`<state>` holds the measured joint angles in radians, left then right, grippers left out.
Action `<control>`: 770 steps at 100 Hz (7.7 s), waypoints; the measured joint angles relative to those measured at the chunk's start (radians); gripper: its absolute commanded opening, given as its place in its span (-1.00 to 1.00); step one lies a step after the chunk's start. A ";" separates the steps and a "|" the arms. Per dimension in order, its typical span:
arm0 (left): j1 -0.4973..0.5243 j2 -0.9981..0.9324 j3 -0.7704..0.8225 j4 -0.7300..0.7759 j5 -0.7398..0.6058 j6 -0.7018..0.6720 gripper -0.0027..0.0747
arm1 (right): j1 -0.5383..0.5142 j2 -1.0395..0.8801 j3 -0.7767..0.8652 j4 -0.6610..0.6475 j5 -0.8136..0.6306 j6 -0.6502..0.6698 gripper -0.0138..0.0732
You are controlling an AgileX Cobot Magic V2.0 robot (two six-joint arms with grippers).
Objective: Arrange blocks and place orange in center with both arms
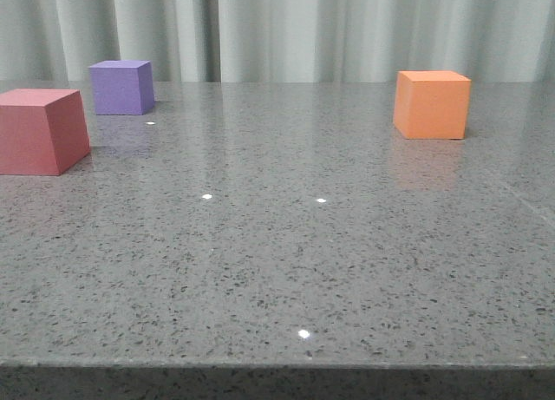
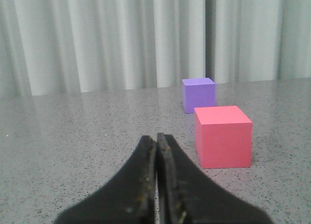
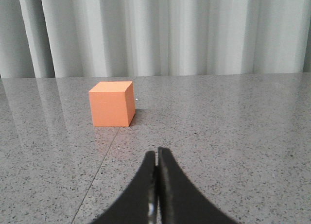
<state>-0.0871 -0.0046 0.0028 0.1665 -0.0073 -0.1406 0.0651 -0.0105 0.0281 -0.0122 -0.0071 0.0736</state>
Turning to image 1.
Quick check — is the red foam cube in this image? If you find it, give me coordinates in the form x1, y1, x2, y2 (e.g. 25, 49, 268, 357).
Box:
1, 89, 90, 175

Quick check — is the orange foam cube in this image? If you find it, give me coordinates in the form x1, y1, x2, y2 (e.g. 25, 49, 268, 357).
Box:
393, 70, 472, 140

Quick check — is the grey-green curtain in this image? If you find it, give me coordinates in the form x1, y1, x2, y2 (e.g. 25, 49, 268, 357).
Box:
1, 0, 554, 82

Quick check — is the purple foam cube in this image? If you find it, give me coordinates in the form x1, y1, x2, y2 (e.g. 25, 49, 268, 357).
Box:
88, 60, 155, 115

